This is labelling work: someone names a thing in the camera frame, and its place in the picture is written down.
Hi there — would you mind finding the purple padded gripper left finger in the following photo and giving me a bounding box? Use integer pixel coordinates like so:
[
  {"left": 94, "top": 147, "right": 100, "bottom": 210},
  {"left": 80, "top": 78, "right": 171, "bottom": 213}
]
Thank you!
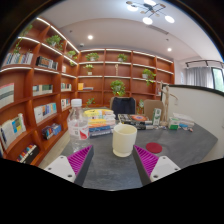
[{"left": 45, "top": 145, "right": 94, "bottom": 186}]

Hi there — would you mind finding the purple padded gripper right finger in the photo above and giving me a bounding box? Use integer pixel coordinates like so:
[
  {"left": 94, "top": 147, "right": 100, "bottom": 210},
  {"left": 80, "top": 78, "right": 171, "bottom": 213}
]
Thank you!
[{"left": 133, "top": 145, "right": 180, "bottom": 186}]

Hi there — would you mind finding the clear plastic water bottle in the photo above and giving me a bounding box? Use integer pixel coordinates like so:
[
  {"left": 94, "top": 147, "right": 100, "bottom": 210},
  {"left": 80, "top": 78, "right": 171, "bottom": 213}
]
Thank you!
[{"left": 67, "top": 99, "right": 89, "bottom": 152}]

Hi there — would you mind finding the round red coaster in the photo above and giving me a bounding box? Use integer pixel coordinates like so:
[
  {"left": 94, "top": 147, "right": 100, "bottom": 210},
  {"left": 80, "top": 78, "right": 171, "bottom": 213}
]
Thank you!
[{"left": 146, "top": 142, "right": 162, "bottom": 154}]

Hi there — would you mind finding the cream ribbed cup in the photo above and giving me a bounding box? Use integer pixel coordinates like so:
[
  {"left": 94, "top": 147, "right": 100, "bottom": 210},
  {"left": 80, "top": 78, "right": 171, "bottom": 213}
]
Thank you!
[{"left": 112, "top": 124, "right": 137, "bottom": 157}]

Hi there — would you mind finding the black box with orange print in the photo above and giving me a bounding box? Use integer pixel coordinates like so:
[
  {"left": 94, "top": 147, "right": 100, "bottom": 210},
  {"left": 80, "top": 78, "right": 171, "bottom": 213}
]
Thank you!
[{"left": 118, "top": 114, "right": 154, "bottom": 130}]

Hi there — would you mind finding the wooden artist mannequin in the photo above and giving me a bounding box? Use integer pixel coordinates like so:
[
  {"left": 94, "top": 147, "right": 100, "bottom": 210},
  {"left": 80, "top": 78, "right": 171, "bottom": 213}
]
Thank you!
[{"left": 160, "top": 81, "right": 178, "bottom": 126}]

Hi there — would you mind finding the small green white box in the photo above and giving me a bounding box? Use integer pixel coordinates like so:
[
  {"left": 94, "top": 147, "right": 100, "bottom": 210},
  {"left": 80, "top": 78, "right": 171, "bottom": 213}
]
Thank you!
[{"left": 168, "top": 117, "right": 180, "bottom": 130}]

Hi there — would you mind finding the stack of colourful books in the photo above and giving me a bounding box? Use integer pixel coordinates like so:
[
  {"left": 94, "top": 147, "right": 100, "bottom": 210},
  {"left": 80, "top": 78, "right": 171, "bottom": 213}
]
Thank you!
[{"left": 84, "top": 109, "right": 116, "bottom": 137}]

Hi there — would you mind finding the green and white carton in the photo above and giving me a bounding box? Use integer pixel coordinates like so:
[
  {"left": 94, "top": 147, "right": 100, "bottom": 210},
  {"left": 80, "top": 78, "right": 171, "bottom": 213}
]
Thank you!
[{"left": 152, "top": 108, "right": 162, "bottom": 126}]

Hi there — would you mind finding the tan chair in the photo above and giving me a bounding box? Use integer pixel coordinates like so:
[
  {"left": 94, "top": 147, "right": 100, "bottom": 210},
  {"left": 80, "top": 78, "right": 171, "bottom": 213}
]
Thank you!
[{"left": 144, "top": 99, "right": 164, "bottom": 119}]

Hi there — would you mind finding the dark blue office chair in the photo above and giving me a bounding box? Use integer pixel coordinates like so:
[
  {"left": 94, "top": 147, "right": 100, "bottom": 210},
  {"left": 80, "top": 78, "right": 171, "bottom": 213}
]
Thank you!
[{"left": 111, "top": 97, "right": 136, "bottom": 116}]

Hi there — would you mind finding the white partition counter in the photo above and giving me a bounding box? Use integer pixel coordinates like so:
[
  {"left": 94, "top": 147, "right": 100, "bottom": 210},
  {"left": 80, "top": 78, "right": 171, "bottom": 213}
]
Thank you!
[{"left": 168, "top": 85, "right": 224, "bottom": 162}]

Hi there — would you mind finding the large potted plant centre shelf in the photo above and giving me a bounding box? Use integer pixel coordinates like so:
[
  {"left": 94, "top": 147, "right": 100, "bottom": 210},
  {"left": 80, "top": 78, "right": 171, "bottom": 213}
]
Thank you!
[{"left": 110, "top": 80, "right": 126, "bottom": 97}]

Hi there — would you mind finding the potted plant right shelf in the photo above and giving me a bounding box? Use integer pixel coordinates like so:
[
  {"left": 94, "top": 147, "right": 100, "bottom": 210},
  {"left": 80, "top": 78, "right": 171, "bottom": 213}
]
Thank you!
[{"left": 142, "top": 69, "right": 156, "bottom": 85}]

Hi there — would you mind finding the grey window curtain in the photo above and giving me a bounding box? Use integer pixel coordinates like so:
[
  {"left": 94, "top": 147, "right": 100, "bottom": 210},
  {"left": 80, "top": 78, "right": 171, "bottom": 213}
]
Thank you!
[{"left": 186, "top": 67, "right": 214, "bottom": 89}]

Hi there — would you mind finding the potted plant top left shelf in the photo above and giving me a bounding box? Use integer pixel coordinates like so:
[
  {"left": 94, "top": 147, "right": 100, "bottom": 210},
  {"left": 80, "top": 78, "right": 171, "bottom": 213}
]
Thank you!
[{"left": 46, "top": 35, "right": 63, "bottom": 50}]

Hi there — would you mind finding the ceiling chandelier with round lamps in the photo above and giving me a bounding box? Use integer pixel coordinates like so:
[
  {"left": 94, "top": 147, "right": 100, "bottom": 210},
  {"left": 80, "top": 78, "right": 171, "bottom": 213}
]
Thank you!
[{"left": 126, "top": 0, "right": 175, "bottom": 25}]

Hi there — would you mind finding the wooden bookshelf wall unit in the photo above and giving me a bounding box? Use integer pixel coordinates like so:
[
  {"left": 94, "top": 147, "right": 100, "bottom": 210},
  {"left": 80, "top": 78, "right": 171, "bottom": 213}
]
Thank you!
[{"left": 0, "top": 18, "right": 175, "bottom": 165}]

